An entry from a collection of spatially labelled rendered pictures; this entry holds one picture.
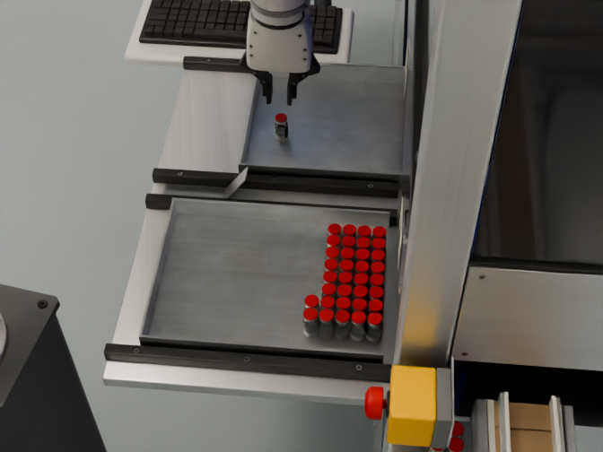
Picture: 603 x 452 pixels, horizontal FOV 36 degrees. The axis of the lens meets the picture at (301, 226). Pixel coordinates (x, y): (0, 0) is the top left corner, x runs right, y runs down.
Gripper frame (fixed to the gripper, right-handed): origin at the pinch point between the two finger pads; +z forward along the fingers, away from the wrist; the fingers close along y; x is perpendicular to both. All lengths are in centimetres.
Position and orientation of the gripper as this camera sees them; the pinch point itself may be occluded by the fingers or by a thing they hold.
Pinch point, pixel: (279, 90)
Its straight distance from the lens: 152.8
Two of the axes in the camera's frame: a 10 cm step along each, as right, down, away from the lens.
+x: -0.9, 7.6, -6.4
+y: -10.0, -0.8, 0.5
